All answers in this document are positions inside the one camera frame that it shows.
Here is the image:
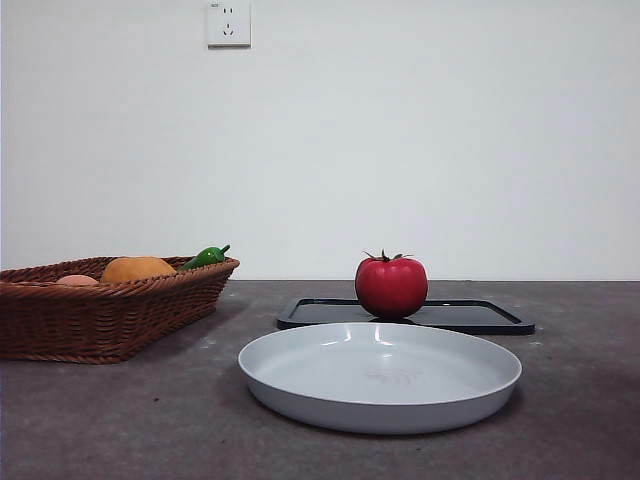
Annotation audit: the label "green chili pepper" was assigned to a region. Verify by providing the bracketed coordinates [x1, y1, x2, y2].
[179, 244, 232, 272]

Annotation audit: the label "white wall socket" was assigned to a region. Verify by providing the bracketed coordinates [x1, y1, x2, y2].
[207, 0, 252, 50]

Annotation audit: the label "black rectangular tray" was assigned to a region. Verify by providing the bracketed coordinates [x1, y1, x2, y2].
[277, 297, 536, 336]

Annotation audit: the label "pale grey round plate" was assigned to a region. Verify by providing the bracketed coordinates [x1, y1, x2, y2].
[237, 321, 524, 435]

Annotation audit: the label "brown wicker basket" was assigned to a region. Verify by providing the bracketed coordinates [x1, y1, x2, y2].
[0, 255, 241, 365]

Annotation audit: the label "red tomato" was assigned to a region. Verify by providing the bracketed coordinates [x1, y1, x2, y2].
[354, 248, 429, 321]

